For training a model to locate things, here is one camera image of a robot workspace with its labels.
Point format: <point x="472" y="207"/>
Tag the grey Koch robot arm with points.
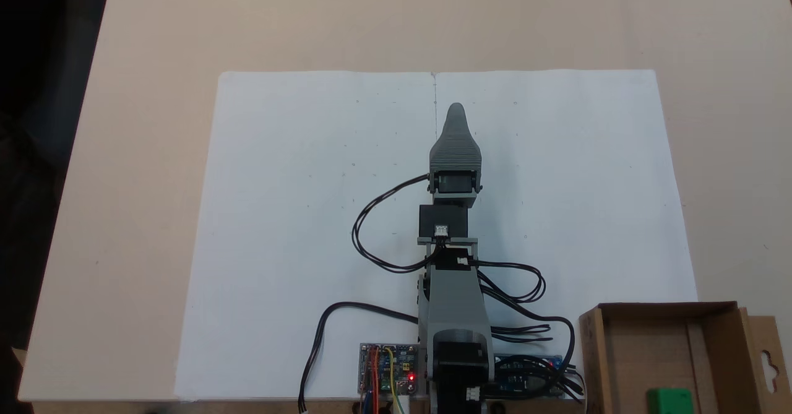
<point x="455" y="302"/>

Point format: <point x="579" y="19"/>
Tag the brown cardboard box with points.
<point x="643" y="352"/>

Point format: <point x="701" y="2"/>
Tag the white paper sheet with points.
<point x="278" y="185"/>
<point x="588" y="185"/>

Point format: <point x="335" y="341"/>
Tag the green dice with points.
<point x="669" y="401"/>

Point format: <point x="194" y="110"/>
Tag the circuit board with blue terminals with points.
<point x="526" y="370"/>

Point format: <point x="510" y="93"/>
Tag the grey wide ribbed gripper finger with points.
<point x="456" y="148"/>

